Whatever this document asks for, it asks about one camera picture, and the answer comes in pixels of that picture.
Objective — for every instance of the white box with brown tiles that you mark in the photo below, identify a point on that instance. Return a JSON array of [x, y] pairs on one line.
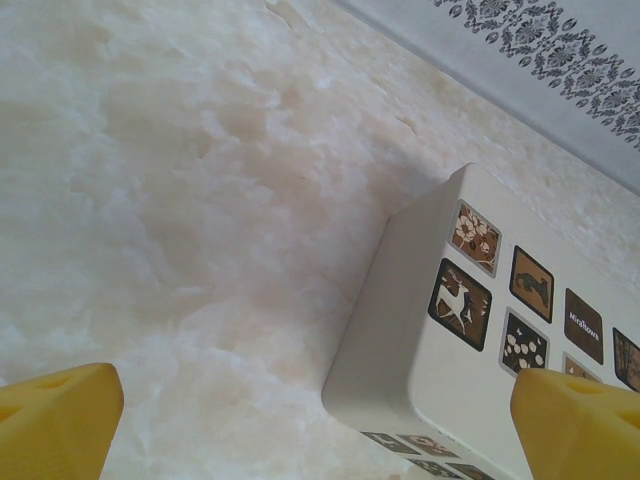
[[400, 310]]

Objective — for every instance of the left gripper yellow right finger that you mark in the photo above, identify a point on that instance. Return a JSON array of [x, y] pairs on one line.
[[580, 435]]

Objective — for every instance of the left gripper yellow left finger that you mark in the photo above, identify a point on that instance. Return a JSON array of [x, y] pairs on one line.
[[55, 425]]

